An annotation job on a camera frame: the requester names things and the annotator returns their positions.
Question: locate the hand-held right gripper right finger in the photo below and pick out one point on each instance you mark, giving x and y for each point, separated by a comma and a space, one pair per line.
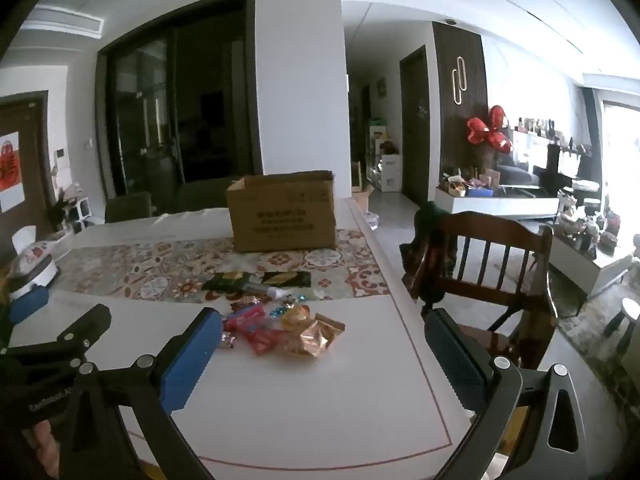
460, 365

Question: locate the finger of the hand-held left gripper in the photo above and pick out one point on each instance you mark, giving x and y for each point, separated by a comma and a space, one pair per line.
87, 327
27, 305

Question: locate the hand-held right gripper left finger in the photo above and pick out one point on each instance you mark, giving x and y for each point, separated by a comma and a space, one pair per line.
192, 360

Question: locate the pink snack packet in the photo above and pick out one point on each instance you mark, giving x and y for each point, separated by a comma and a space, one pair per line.
245, 317

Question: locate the red snack packet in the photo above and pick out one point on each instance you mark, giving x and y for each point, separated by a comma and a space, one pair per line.
265, 342

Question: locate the orange round snack packet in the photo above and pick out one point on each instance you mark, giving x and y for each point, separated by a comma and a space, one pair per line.
297, 315

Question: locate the copper foil snack packet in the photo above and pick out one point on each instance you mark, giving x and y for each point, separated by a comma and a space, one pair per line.
312, 337

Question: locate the brown cardboard box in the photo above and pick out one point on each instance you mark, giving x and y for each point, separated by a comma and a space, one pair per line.
282, 210

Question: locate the white appliance with red print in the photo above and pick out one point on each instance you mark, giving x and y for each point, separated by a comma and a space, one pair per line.
32, 265

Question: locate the patterned table runner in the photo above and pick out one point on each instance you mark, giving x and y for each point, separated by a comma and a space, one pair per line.
150, 270

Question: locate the dark green yellow snack packet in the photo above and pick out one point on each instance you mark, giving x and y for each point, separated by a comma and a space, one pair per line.
227, 281

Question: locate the blue foil candy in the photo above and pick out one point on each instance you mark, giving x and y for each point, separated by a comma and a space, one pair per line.
276, 312

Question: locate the white cubby storage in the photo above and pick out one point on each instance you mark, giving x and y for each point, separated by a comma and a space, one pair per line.
81, 210

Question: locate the white tube snack packet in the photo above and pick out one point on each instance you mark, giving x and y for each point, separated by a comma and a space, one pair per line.
282, 292

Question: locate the dark green gold striped packet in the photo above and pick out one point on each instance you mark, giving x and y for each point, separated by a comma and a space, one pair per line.
287, 278

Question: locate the dark upholstered chair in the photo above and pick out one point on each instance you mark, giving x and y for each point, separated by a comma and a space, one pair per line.
127, 207
205, 195

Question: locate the red and white door poster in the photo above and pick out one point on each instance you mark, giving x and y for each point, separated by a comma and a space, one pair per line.
7, 170

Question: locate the brown wooden chair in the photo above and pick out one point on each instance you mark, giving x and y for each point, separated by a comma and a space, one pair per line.
500, 230

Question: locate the dark green cloth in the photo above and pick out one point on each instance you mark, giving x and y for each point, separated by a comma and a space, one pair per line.
430, 220

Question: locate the white cluttered side cabinet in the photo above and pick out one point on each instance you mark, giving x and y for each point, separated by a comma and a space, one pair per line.
590, 265

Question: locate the white low cabinet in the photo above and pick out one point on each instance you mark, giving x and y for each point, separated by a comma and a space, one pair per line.
500, 205

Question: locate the brown door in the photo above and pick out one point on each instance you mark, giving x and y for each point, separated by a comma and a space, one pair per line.
35, 135

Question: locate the white hallway shelf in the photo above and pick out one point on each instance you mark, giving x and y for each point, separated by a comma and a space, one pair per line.
385, 170

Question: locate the red foil balloon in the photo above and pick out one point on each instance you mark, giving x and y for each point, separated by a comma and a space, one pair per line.
492, 132

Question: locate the black sliding glass door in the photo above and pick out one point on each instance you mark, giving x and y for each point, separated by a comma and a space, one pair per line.
175, 100

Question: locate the dark hallway door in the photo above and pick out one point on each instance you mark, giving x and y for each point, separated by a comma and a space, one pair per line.
415, 125

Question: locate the ceiling air vent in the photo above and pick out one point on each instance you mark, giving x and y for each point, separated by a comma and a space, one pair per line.
65, 24

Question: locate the dark slatted wall panel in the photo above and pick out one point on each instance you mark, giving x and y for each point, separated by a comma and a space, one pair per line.
475, 85

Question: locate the white loop wall light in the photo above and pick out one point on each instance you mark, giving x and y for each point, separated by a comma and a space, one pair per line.
459, 80

